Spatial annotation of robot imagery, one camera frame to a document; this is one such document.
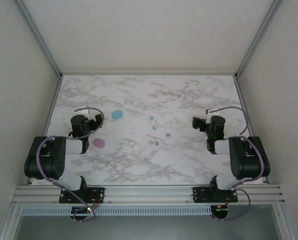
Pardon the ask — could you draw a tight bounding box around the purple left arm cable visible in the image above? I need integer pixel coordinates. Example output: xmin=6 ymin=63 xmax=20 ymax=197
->
xmin=36 ymin=107 xmax=105 ymax=224

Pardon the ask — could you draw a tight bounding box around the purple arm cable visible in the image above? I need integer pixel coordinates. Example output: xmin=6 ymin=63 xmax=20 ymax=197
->
xmin=210 ymin=106 xmax=267 ymax=222
xmin=36 ymin=107 xmax=105 ymax=224

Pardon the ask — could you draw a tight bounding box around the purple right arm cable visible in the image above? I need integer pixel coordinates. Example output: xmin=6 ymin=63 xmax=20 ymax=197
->
xmin=210 ymin=106 xmax=267 ymax=222

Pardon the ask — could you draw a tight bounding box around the aluminium table side rail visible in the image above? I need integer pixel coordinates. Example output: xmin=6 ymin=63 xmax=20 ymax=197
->
xmin=26 ymin=76 xmax=64 ymax=186
xmin=234 ymin=76 xmax=269 ymax=185

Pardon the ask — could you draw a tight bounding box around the aluminium table end rail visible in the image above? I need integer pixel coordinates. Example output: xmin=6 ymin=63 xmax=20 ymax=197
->
xmin=60 ymin=72 xmax=237 ymax=77

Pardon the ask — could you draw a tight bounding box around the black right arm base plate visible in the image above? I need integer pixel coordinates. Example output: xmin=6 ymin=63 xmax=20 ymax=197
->
xmin=192 ymin=186 xmax=239 ymax=204

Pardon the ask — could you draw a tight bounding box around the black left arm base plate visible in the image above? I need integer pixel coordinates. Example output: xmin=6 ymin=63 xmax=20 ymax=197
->
xmin=58 ymin=186 xmax=106 ymax=204

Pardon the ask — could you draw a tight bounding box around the wide aluminium mounting rail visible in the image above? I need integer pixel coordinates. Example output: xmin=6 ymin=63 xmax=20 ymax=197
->
xmin=12 ymin=184 xmax=286 ymax=206

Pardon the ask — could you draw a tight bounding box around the aluminium frame post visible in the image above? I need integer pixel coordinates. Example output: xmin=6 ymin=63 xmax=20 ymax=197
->
xmin=234 ymin=0 xmax=285 ymax=78
xmin=13 ymin=0 xmax=64 ymax=78

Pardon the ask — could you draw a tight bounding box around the white slotted cable duct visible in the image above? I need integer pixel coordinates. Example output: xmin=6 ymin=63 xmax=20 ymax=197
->
xmin=20 ymin=205 xmax=212 ymax=216

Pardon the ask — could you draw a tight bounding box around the aluminium frame leg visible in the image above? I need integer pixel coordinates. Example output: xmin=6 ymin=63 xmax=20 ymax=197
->
xmin=273 ymin=203 xmax=298 ymax=240
xmin=0 ymin=203 xmax=23 ymax=240

